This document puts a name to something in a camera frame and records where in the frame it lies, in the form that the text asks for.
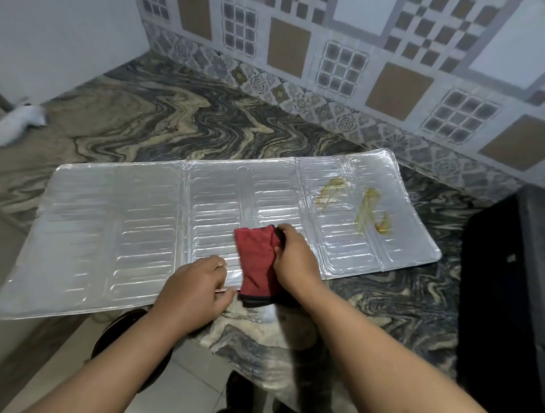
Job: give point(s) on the silver foil splash guard panel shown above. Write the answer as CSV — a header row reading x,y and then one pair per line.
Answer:
x,y
140,229

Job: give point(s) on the person's left hand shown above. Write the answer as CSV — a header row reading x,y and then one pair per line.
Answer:
x,y
187,293

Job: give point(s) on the person's right forearm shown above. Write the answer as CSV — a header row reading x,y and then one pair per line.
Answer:
x,y
374,357

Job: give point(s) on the black appliance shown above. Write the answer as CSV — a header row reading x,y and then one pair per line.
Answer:
x,y
502,298

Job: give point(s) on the person's dark shoe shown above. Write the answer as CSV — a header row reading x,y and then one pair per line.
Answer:
x,y
239,393

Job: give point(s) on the dark round stool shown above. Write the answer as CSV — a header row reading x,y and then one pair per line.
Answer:
x,y
123,323

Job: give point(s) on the person's left forearm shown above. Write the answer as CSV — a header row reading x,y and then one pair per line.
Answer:
x,y
115,366

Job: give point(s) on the person's right thumb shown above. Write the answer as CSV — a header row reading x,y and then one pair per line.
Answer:
x,y
279,259

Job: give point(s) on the red cloth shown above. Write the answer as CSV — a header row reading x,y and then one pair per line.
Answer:
x,y
257,259

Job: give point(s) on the person's left thumb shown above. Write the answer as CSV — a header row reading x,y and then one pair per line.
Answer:
x,y
223,300

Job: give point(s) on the person's right hand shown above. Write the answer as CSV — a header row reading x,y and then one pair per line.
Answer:
x,y
298,263

